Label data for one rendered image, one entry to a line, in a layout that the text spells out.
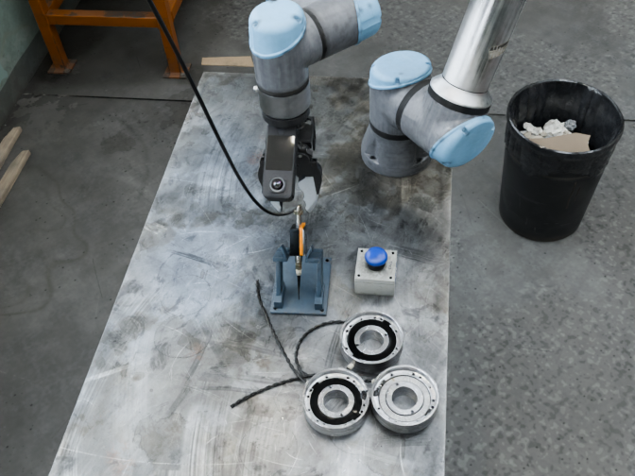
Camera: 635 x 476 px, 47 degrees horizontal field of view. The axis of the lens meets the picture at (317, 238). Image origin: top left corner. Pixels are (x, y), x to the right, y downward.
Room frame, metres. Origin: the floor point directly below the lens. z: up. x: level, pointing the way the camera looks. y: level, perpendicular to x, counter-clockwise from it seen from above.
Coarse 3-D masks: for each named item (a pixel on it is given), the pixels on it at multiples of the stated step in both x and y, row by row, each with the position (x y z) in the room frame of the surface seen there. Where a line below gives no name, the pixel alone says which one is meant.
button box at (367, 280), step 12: (360, 252) 0.82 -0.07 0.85; (396, 252) 0.82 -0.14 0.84; (360, 264) 0.80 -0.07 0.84; (384, 264) 0.79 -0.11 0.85; (396, 264) 0.80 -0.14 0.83; (360, 276) 0.77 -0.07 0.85; (372, 276) 0.77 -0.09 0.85; (384, 276) 0.77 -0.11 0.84; (360, 288) 0.77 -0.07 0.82; (372, 288) 0.76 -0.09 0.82; (384, 288) 0.76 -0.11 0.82
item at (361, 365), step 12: (360, 312) 0.70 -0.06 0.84; (372, 312) 0.70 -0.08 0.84; (384, 312) 0.69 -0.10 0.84; (348, 324) 0.68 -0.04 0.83; (396, 324) 0.67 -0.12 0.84; (360, 336) 0.66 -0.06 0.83; (372, 336) 0.67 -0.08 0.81; (384, 336) 0.65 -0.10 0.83; (396, 336) 0.65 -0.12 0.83; (348, 348) 0.64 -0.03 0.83; (360, 348) 0.63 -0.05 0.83; (384, 348) 0.63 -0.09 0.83; (348, 360) 0.62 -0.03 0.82; (360, 360) 0.61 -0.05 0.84; (384, 360) 0.60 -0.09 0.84; (396, 360) 0.61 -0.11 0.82; (372, 372) 0.60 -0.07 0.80
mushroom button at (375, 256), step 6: (378, 246) 0.81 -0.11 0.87; (366, 252) 0.80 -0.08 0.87; (372, 252) 0.80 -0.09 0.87; (378, 252) 0.80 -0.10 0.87; (384, 252) 0.80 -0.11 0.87; (366, 258) 0.79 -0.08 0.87; (372, 258) 0.79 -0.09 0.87; (378, 258) 0.78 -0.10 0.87; (384, 258) 0.78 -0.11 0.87; (372, 264) 0.78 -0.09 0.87; (378, 264) 0.77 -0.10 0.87
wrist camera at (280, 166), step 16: (272, 128) 0.82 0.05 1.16; (288, 128) 0.82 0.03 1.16; (272, 144) 0.80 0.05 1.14; (288, 144) 0.80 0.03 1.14; (272, 160) 0.78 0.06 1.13; (288, 160) 0.78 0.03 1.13; (272, 176) 0.76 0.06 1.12; (288, 176) 0.76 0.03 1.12; (272, 192) 0.74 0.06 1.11; (288, 192) 0.74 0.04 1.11
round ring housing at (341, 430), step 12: (324, 372) 0.59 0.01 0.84; (336, 372) 0.59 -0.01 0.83; (348, 372) 0.59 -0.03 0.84; (312, 384) 0.58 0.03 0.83; (336, 384) 0.57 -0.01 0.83; (360, 384) 0.57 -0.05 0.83; (324, 396) 0.55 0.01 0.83; (336, 396) 0.56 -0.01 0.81; (348, 396) 0.55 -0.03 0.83; (324, 408) 0.53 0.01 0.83; (348, 408) 0.53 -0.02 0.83; (312, 420) 0.51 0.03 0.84; (360, 420) 0.50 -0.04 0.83; (324, 432) 0.50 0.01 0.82; (336, 432) 0.49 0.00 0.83; (348, 432) 0.49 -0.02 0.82
